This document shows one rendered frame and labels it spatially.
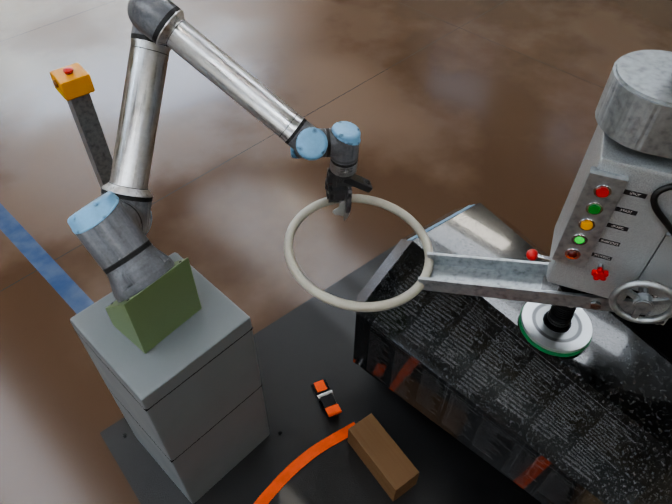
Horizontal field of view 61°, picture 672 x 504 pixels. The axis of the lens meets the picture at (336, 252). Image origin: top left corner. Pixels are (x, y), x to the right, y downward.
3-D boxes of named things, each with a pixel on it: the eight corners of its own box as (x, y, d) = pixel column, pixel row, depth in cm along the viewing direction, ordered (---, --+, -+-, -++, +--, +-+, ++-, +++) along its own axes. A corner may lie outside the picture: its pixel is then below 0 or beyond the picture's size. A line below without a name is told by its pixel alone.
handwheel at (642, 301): (662, 303, 149) (689, 265, 138) (662, 334, 143) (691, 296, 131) (602, 287, 152) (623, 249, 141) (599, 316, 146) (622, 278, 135)
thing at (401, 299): (448, 226, 200) (450, 220, 198) (409, 336, 169) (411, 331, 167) (317, 181, 207) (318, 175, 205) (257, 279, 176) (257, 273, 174)
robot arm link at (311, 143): (135, -31, 147) (338, 138, 162) (145, -19, 160) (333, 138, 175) (108, 5, 148) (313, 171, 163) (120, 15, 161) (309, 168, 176)
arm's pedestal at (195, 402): (190, 525, 218) (135, 425, 155) (118, 437, 241) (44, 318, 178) (287, 435, 242) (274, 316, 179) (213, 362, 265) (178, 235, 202)
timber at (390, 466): (347, 441, 239) (347, 428, 230) (369, 425, 244) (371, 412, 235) (393, 502, 223) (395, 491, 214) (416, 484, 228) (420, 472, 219)
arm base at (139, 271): (129, 300, 153) (106, 270, 151) (110, 304, 168) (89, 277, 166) (184, 259, 163) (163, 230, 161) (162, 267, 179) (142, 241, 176)
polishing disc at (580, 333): (567, 366, 169) (569, 364, 168) (507, 322, 179) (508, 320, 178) (604, 325, 179) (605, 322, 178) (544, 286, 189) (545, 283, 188)
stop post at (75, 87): (144, 234, 319) (82, 53, 239) (161, 255, 309) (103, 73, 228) (110, 251, 311) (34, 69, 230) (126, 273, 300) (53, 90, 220)
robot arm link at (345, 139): (328, 118, 180) (359, 118, 181) (326, 149, 190) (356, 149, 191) (331, 137, 174) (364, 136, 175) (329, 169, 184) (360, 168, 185)
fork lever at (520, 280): (670, 276, 162) (673, 263, 159) (671, 329, 150) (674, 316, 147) (432, 255, 191) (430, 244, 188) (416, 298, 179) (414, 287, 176)
